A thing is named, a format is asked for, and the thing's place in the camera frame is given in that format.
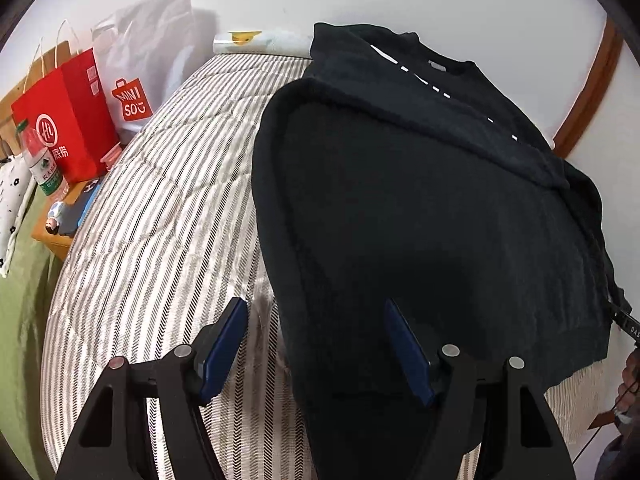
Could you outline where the person's right hand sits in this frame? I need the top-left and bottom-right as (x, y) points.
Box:
(617, 352), (640, 428)

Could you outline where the red paper bag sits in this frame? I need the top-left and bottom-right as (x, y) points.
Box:
(11, 20), (121, 184)

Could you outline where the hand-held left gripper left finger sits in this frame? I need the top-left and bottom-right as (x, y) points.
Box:
(55, 297), (249, 480)

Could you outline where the person's right forearm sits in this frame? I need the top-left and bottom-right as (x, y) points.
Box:
(595, 432), (640, 480)

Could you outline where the green blanket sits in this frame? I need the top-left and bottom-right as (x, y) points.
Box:
(0, 185), (61, 476)

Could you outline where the white dotted cloth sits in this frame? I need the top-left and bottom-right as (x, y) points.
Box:
(0, 152), (38, 278)

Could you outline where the white Miniso plastic bag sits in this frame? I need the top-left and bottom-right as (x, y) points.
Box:
(91, 0), (201, 136)

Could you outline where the plastic water bottle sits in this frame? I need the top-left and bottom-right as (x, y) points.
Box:
(17, 120), (68, 198)

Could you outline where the small toy figure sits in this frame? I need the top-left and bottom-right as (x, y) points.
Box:
(45, 200), (66, 233)

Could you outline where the thin black cable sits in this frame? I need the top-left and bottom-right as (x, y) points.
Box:
(571, 397), (623, 465)

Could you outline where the brown wooden door frame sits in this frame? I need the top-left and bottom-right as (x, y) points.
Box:
(552, 20), (626, 158)

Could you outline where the wooden nightstand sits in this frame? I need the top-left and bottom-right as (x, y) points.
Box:
(31, 177), (106, 261)

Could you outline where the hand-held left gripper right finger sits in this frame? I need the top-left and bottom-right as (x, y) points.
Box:
(384, 298), (576, 480)

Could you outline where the black sweater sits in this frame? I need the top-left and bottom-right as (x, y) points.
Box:
(251, 22), (627, 480)

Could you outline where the striped mattress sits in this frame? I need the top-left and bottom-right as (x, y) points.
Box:
(40, 52), (621, 480)

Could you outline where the rolled white bedding yellow print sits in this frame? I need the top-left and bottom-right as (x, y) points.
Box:
(212, 29), (316, 58)

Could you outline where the blue phone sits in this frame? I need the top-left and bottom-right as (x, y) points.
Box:
(57, 191), (96, 236)

